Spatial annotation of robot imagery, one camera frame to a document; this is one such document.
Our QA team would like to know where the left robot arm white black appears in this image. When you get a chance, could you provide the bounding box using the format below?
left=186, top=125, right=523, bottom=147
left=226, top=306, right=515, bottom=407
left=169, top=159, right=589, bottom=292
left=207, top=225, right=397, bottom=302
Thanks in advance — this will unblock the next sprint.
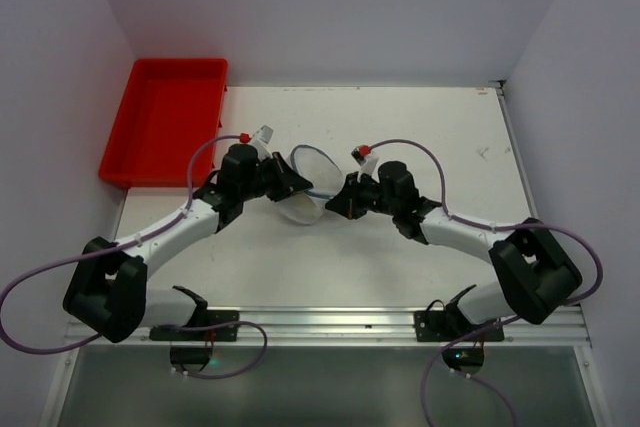
left=63, top=144, right=313, bottom=343

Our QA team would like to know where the aluminium mounting rail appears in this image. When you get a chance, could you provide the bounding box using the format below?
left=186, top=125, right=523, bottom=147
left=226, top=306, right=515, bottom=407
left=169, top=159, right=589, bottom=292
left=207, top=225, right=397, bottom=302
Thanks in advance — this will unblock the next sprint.
left=63, top=302, right=594, bottom=347

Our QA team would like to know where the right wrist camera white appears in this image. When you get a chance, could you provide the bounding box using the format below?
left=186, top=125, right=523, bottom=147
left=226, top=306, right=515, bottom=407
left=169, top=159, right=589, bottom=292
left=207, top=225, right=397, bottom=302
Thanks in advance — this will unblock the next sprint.
left=351, top=145, right=379, bottom=180

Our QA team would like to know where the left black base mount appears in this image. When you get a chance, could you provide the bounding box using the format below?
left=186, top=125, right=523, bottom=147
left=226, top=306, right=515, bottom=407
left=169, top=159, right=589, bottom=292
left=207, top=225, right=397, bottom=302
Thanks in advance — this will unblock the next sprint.
left=149, top=310, right=240, bottom=372

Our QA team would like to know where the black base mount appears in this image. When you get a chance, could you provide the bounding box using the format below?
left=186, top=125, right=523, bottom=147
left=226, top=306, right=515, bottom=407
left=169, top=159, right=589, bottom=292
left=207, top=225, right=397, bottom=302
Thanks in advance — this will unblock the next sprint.
left=149, top=310, right=240, bottom=372
left=413, top=300, right=505, bottom=375

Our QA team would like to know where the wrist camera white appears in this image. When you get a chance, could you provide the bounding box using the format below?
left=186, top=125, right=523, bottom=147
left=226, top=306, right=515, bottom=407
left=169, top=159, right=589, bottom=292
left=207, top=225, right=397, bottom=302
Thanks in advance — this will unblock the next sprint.
left=239, top=125, right=273, bottom=159
left=351, top=145, right=379, bottom=180

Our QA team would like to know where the white mesh laundry bag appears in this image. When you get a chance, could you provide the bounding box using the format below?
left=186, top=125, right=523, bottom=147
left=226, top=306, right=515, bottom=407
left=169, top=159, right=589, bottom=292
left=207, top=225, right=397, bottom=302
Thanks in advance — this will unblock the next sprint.
left=275, top=144, right=344, bottom=226

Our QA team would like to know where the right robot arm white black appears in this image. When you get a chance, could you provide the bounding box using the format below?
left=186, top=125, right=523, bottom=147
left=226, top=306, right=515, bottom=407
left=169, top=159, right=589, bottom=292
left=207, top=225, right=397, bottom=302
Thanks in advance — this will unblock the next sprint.
left=325, top=161, right=582, bottom=325

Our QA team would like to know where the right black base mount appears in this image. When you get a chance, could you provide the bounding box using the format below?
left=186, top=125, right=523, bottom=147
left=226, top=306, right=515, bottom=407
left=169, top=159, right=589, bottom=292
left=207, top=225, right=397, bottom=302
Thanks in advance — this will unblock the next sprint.
left=413, top=300, right=505, bottom=375

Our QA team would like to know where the red plastic tray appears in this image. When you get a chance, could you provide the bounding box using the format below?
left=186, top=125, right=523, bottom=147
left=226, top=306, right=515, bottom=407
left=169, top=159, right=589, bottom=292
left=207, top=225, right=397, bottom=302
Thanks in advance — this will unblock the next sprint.
left=98, top=58, right=228, bottom=189

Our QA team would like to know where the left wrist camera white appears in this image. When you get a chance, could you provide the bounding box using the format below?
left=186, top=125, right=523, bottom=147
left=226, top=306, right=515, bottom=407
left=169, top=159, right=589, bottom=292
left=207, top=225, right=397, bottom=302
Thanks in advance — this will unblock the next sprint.
left=239, top=125, right=273, bottom=159

